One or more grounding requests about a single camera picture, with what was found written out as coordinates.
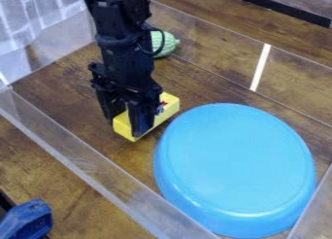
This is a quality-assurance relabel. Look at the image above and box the blue round tray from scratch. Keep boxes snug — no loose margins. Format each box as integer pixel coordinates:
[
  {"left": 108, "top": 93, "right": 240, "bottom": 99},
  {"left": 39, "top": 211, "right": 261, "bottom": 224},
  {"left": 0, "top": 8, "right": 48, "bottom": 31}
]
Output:
[{"left": 153, "top": 103, "right": 316, "bottom": 239}]

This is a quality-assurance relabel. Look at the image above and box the green knobbly toy vegetable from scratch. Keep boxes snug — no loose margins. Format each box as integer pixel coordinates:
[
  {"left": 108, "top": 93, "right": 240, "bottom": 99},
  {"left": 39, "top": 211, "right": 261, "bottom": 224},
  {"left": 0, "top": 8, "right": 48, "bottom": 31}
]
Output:
[{"left": 151, "top": 31, "right": 180, "bottom": 58}]

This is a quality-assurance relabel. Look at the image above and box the blue clamp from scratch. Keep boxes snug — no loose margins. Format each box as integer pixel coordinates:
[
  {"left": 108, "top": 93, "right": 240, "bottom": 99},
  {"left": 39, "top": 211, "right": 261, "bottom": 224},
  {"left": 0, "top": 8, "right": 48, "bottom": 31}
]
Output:
[{"left": 0, "top": 199, "right": 53, "bottom": 239}]

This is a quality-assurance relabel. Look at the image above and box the clear acrylic enclosure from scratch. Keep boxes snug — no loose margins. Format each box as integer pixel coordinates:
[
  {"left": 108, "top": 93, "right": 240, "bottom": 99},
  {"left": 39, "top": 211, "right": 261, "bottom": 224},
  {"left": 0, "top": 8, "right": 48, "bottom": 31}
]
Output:
[{"left": 0, "top": 0, "right": 332, "bottom": 239}]

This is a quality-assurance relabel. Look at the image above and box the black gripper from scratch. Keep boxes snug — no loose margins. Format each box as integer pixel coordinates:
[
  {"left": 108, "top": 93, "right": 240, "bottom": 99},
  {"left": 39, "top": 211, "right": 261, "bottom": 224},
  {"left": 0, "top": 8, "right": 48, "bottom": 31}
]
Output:
[{"left": 88, "top": 32, "right": 163, "bottom": 137}]

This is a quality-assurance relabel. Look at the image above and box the yellow brick with label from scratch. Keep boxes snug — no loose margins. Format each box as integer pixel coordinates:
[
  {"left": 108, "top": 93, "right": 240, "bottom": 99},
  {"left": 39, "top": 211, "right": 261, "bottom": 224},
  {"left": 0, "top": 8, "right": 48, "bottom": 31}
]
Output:
[{"left": 113, "top": 92, "right": 180, "bottom": 142}]

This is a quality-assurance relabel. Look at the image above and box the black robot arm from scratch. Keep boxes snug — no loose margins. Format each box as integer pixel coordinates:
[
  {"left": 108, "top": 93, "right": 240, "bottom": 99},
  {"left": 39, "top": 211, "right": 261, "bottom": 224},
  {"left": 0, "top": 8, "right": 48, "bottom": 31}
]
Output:
[{"left": 84, "top": 0, "right": 163, "bottom": 137}]

